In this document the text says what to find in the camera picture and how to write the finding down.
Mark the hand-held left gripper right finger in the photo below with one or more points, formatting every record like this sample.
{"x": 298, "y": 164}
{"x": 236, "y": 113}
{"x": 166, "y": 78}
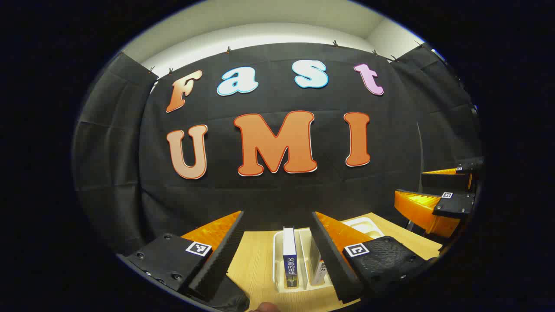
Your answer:
{"x": 331, "y": 260}

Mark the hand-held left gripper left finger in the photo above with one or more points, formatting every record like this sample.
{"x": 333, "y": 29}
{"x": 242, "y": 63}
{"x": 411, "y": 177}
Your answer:
{"x": 221, "y": 260}

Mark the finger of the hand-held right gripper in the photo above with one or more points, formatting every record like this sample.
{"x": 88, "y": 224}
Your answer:
{"x": 470, "y": 164}
{"x": 455, "y": 203}

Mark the grey portrait cover book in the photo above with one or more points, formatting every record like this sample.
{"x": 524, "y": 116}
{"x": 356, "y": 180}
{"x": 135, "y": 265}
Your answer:
{"x": 316, "y": 273}

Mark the blue cover book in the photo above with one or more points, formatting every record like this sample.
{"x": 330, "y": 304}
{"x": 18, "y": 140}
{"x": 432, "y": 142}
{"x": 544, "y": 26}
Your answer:
{"x": 289, "y": 247}

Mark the white plastic bookshelf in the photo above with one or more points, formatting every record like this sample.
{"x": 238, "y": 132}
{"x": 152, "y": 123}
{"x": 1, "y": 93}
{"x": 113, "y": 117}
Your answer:
{"x": 279, "y": 255}

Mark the black backdrop cloth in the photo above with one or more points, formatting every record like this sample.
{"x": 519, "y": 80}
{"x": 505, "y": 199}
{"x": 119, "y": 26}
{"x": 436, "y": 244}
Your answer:
{"x": 217, "y": 195}

